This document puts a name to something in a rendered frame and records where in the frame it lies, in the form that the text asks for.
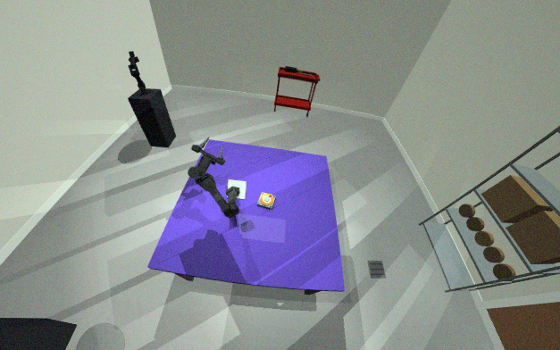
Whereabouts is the orange round plate with holes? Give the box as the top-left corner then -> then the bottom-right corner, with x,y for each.
260,194 -> 273,205

